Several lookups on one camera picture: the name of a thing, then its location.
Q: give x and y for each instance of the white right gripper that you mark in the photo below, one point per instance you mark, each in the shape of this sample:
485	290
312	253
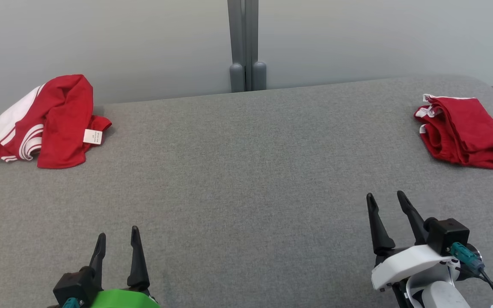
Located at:
405	261

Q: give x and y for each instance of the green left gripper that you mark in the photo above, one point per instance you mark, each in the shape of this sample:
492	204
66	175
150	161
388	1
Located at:
122	299

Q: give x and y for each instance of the red shirt with white sleeves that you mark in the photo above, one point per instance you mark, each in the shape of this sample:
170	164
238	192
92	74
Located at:
62	111

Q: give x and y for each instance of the dark red shorts white trim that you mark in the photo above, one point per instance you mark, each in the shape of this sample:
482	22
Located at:
469	128

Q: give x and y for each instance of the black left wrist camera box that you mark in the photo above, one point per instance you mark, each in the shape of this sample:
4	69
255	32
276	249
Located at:
75	286

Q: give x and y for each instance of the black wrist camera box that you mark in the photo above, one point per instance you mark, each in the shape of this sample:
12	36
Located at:
447	235
75	286

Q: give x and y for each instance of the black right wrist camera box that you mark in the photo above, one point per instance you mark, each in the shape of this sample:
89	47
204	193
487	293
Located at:
447	235

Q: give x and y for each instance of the grey partition post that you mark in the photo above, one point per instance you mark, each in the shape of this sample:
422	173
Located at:
246	42

